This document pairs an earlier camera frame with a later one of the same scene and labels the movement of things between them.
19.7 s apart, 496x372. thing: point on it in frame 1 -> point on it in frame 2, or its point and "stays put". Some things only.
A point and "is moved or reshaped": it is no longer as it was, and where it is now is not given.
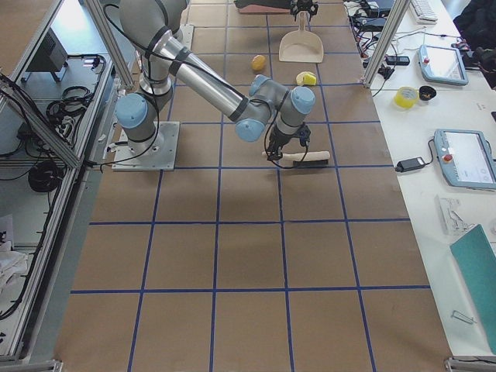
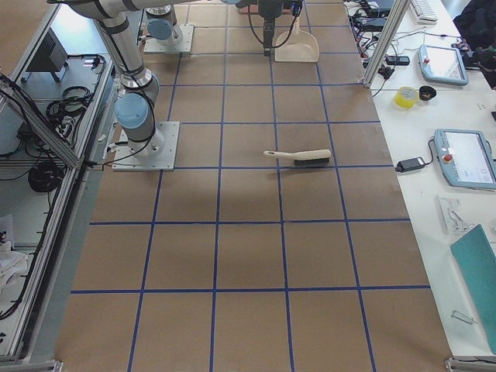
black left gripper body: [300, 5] -> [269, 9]
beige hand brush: [314, 159] stays put
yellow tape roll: [406, 97] stays put
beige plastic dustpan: [301, 46] is moved or reshaped
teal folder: [477, 256] stays put
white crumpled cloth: [12, 263] stays put
